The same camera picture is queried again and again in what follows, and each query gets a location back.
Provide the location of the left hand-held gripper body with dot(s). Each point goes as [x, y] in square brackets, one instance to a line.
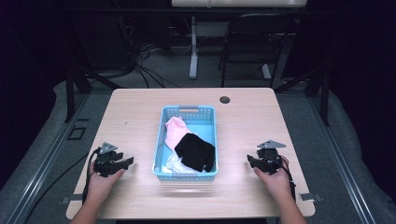
[105, 163]

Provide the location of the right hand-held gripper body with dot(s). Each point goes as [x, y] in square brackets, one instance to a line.
[270, 157]

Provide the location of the person's left hand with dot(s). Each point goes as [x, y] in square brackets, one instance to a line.
[101, 185]

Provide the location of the person's right hand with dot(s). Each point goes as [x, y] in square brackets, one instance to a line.
[277, 183]

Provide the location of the white cloth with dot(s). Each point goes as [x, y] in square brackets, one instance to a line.
[176, 166]

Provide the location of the pink cloth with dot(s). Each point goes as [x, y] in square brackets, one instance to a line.
[176, 132]

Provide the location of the black cloth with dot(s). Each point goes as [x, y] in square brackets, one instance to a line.
[196, 152]

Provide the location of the blue plastic basket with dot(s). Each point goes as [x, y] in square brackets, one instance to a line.
[205, 124]

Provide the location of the round table grommet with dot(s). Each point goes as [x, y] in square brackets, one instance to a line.
[224, 100]

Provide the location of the black folding chair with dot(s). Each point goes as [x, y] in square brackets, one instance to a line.
[230, 46]

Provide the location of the white desk with legs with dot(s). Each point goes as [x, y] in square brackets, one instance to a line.
[193, 62]

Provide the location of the grey metal table bracket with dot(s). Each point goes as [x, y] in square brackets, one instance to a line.
[309, 197]
[70, 198]

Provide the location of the aluminium floor rail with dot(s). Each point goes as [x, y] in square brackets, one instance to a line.
[43, 161]
[342, 161]

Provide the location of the black metal frame post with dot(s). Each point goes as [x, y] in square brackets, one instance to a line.
[70, 96]

